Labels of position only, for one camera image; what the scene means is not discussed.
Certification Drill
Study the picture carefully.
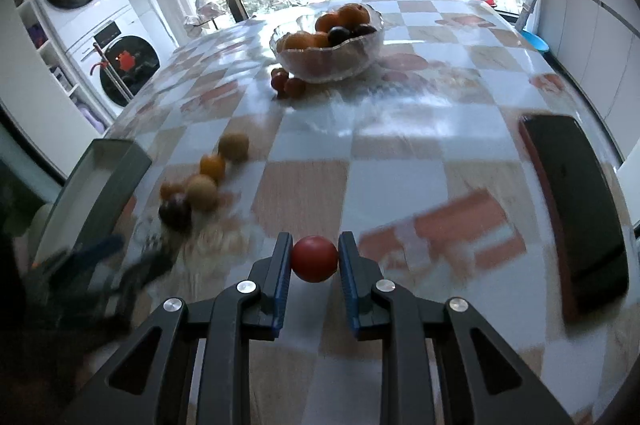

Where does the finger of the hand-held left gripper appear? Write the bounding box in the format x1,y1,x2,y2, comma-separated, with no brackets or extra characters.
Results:
106,249,174,302
35,234,127,277

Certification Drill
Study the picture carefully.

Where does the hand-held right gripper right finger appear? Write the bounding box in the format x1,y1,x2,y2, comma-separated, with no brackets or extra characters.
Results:
338,231,576,425

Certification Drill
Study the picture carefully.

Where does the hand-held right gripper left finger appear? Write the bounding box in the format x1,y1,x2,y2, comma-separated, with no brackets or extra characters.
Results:
65,232,293,425

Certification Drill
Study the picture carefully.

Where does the red tomato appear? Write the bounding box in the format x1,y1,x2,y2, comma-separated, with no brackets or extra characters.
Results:
291,235,339,284

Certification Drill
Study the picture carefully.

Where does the clear glass bowl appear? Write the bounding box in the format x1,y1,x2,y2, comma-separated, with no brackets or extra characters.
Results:
269,3,385,84

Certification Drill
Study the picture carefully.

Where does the grey rectangular box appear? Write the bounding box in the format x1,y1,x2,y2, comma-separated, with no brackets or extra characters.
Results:
30,139,152,258

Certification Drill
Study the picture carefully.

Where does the yellow round fruit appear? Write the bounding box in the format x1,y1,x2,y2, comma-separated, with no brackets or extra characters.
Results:
186,175,220,211
218,133,250,163

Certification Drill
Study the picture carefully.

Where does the metal pole with red tie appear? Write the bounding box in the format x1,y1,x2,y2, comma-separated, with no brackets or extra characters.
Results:
90,42,137,105

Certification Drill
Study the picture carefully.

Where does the white washing machine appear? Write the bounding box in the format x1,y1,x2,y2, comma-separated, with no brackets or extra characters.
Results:
64,4,168,122

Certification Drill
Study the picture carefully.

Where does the white storage shelf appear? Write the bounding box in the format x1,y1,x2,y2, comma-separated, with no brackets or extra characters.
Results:
0,0,113,141

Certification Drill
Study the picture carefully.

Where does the black rectangular tray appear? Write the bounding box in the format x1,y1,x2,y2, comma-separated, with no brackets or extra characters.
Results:
517,114,630,326

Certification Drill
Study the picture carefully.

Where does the white crumpled cloth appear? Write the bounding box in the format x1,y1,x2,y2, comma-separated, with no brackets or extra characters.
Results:
182,0,224,37

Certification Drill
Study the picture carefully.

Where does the large orange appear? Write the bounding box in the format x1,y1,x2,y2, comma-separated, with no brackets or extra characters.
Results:
336,4,370,28

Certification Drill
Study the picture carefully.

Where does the blue basin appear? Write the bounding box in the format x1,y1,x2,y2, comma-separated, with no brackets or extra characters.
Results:
517,30,551,56

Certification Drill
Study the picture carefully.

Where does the white cabinet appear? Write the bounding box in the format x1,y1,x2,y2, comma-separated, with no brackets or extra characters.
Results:
536,0,640,168

